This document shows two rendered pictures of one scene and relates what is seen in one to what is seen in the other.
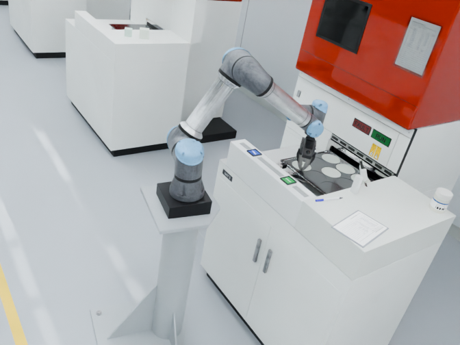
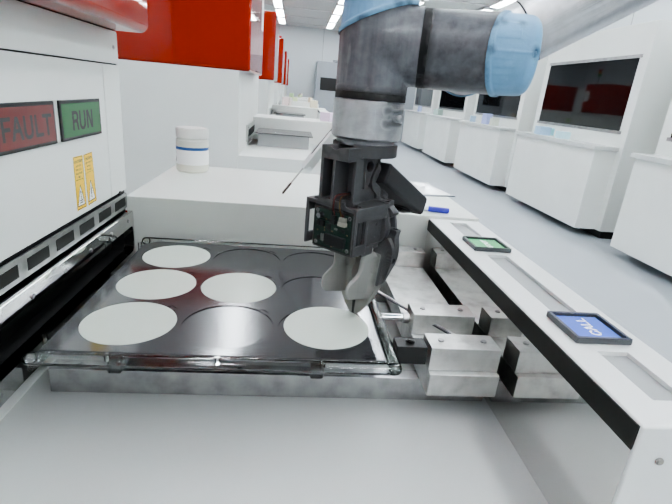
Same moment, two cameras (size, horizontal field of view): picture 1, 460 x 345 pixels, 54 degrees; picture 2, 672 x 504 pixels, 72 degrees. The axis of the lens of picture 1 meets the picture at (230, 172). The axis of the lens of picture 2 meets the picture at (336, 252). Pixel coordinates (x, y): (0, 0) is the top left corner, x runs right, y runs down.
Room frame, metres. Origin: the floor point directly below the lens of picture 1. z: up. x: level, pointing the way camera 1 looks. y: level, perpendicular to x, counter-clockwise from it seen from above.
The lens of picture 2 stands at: (2.46, -0.08, 1.16)
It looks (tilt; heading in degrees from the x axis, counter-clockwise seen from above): 19 degrees down; 214
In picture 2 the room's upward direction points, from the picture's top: 5 degrees clockwise
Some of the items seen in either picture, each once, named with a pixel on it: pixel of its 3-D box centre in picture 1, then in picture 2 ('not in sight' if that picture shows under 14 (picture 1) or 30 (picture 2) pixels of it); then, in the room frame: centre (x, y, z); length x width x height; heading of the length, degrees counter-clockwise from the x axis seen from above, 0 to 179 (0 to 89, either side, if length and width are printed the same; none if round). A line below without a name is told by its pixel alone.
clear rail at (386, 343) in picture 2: (304, 179); (369, 295); (1.93, -0.36, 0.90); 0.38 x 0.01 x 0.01; 40
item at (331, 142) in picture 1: (356, 165); (72, 287); (2.20, -0.66, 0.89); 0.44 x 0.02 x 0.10; 40
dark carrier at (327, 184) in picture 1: (330, 172); (239, 288); (2.05, -0.50, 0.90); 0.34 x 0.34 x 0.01; 40
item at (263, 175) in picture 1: (267, 179); (512, 327); (1.87, -0.18, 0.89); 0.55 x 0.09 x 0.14; 40
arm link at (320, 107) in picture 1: (317, 112); (379, 44); (2.02, -0.34, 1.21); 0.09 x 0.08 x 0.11; 114
